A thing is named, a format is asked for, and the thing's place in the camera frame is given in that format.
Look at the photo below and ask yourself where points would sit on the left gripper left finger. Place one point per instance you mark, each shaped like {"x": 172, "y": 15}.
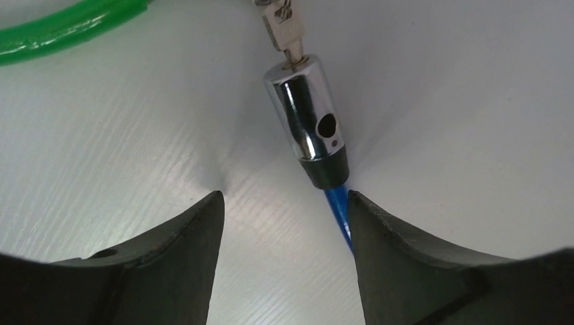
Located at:
{"x": 162, "y": 276}

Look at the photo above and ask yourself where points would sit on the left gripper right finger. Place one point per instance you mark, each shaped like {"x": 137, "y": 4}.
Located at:
{"x": 408, "y": 276}

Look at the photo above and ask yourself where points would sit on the blue cable lock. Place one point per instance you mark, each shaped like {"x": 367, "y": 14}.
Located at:
{"x": 302, "y": 98}

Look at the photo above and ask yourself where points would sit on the green cable lock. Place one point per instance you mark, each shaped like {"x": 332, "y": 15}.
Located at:
{"x": 66, "y": 28}

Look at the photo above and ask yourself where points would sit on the silver keys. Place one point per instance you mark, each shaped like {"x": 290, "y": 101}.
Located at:
{"x": 283, "y": 22}

